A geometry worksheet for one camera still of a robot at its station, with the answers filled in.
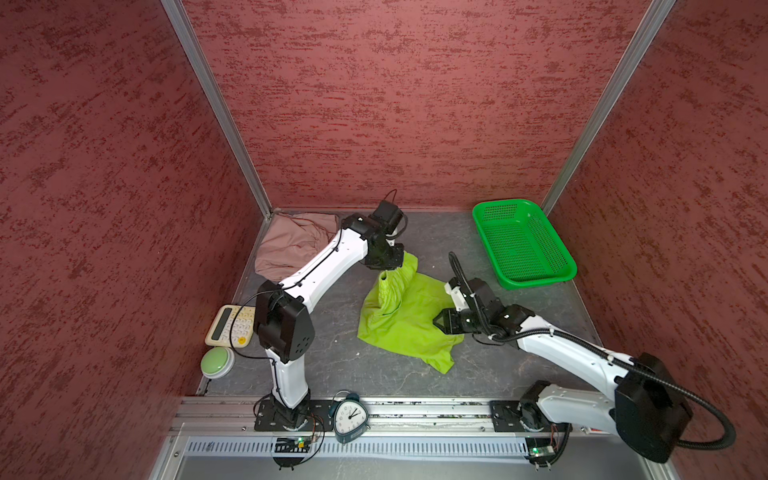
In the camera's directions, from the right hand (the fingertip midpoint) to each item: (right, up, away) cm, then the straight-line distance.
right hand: (438, 328), depth 82 cm
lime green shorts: (-10, +3, +7) cm, 13 cm away
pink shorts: (-51, +25, +24) cm, 62 cm away
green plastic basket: (+37, +22, +28) cm, 51 cm away
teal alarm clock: (-23, -18, -12) cm, 32 cm away
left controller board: (-38, -26, -10) cm, 47 cm away
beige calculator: (-65, -3, +4) cm, 65 cm away
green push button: (-61, -9, -3) cm, 62 cm away
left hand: (-13, +16, +1) cm, 21 cm away
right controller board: (+23, -26, -12) cm, 37 cm away
